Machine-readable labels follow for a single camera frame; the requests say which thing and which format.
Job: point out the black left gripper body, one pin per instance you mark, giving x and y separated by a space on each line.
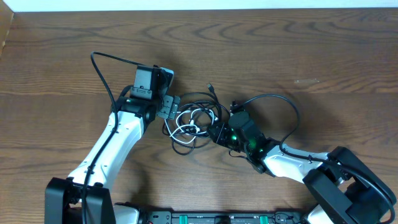
168 107

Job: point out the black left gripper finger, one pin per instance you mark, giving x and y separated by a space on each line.
174 107
166 109

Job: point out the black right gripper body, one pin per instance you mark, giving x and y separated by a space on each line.
218 132

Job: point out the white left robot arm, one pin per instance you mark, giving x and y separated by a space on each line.
85 195

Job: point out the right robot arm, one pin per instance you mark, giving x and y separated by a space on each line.
345 189

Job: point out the cardboard panel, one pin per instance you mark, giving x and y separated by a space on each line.
6 19

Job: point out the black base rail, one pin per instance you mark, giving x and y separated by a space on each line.
224 217

